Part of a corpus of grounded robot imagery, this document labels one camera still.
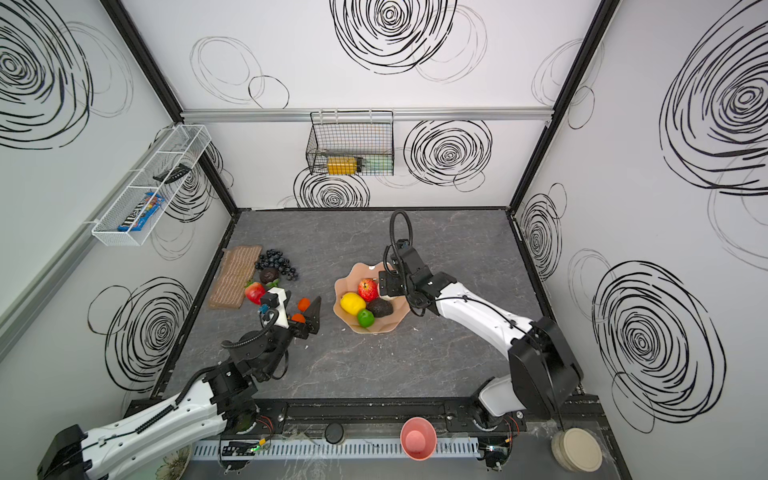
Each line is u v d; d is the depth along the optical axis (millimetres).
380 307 871
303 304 909
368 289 908
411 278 639
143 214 680
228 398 562
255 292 933
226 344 549
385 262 723
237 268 1020
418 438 708
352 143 989
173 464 671
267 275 962
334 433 632
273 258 991
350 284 937
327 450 642
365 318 831
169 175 755
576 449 654
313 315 685
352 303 863
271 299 610
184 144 913
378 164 870
